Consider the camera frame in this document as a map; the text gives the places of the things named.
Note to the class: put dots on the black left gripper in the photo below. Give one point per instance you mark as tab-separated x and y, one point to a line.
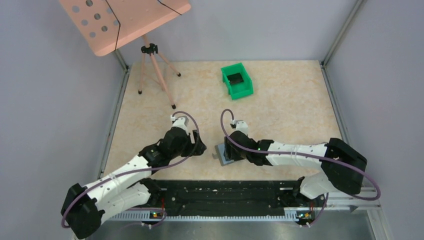
190	144

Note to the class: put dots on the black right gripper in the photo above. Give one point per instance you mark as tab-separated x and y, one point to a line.
229	153

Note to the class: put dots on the grey card holder wallet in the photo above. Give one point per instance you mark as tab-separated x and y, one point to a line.
225	160

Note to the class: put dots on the black card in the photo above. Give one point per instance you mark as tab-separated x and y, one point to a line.
235	78

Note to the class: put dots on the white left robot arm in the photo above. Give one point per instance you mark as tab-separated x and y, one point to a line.
87	207

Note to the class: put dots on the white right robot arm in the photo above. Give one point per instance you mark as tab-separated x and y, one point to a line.
339	165

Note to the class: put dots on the green plastic bin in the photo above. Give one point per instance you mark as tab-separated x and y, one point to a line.
240	90

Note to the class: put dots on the pink music stand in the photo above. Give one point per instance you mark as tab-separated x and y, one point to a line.
108	25

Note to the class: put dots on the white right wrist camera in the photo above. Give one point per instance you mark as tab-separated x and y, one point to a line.
241	126

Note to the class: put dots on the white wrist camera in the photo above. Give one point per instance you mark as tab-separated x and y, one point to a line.
241	126
180	122

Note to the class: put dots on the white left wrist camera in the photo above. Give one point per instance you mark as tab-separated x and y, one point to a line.
180	122

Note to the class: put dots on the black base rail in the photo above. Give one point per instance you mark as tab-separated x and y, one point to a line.
229	198

